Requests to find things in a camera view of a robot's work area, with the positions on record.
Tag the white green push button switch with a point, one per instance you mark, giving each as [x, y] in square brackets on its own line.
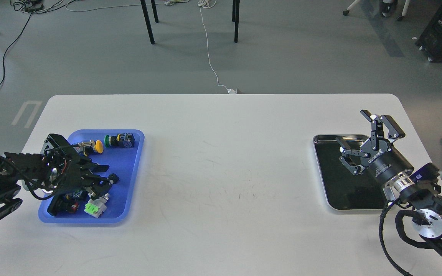
[96, 207]

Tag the white office chair base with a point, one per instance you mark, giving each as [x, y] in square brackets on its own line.
[386, 8]

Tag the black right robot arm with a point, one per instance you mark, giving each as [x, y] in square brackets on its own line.
[419, 223]

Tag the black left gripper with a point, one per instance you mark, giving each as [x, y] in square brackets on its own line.
[67, 166]

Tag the yellow mushroom push button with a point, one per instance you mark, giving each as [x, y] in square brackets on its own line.
[89, 147]

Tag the green black push button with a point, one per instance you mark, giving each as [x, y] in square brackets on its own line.
[121, 140]

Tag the blue plastic tray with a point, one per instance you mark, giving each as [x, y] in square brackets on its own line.
[123, 162]

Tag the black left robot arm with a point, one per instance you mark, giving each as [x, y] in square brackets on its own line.
[29, 168]

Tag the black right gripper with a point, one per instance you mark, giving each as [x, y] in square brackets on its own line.
[383, 163]

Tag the silver metal tray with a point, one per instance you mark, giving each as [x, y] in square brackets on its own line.
[344, 191]

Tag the black red blue switch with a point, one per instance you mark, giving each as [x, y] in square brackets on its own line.
[68, 202]

